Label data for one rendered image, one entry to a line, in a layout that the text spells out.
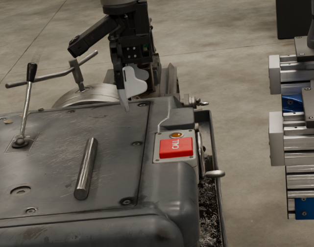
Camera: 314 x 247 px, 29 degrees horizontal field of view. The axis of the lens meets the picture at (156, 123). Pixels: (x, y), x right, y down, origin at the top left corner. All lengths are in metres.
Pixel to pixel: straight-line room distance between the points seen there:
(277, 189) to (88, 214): 2.64
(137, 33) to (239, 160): 2.72
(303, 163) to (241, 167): 2.28
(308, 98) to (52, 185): 0.75
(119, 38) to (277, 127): 0.50
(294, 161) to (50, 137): 0.60
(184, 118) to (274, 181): 2.39
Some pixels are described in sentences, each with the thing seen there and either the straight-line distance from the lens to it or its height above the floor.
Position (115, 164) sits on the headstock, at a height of 1.25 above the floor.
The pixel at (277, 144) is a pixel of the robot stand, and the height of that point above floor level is 1.09.
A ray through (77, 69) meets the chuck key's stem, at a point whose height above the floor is 1.30.
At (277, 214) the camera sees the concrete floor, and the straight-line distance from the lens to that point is 3.30.
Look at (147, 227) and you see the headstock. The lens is 0.91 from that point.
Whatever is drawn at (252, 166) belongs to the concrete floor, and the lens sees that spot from 3.80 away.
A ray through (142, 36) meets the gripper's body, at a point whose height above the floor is 1.43.
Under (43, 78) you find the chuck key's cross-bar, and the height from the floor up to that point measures 1.31.
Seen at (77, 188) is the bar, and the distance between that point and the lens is 0.99.
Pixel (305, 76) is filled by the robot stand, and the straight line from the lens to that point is 1.96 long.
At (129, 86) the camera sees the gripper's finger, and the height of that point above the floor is 1.34.
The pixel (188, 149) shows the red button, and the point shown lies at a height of 1.27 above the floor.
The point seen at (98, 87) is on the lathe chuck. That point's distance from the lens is 1.57.
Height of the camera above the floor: 1.72
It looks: 22 degrees down
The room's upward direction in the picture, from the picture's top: 8 degrees counter-clockwise
